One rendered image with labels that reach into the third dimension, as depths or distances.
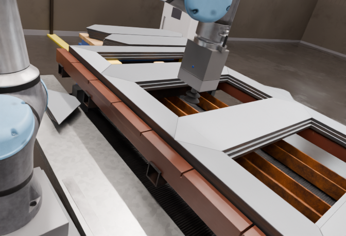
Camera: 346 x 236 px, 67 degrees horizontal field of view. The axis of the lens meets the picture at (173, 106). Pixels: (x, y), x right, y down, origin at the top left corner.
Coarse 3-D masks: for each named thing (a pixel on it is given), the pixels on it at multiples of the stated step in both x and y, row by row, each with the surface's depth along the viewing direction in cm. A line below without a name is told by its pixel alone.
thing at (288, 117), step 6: (258, 102) 106; (264, 102) 108; (270, 108) 103; (276, 108) 105; (276, 114) 99; (282, 114) 100; (288, 114) 101; (288, 120) 96; (294, 120) 98; (300, 120) 99
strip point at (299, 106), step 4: (280, 100) 114; (284, 100) 115; (288, 104) 112; (292, 104) 113; (296, 104) 114; (300, 104) 115; (296, 108) 109; (300, 108) 111; (304, 108) 112; (304, 112) 107; (308, 112) 108
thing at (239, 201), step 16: (160, 80) 105; (176, 80) 111; (224, 80) 131; (240, 80) 128; (256, 96) 120; (144, 112) 78; (160, 128) 73; (288, 128) 93; (304, 128) 100; (320, 128) 102; (176, 144) 69; (240, 144) 74; (256, 144) 80; (192, 160) 65; (208, 176) 61; (224, 192) 58; (240, 208) 55; (336, 208) 60; (256, 224) 52; (320, 224) 54
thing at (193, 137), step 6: (180, 120) 79; (180, 126) 75; (186, 126) 76; (180, 132) 72; (186, 132) 73; (192, 132) 74; (186, 138) 70; (192, 138) 71; (198, 138) 72; (204, 138) 72; (198, 144) 69; (204, 144) 70; (210, 144) 70
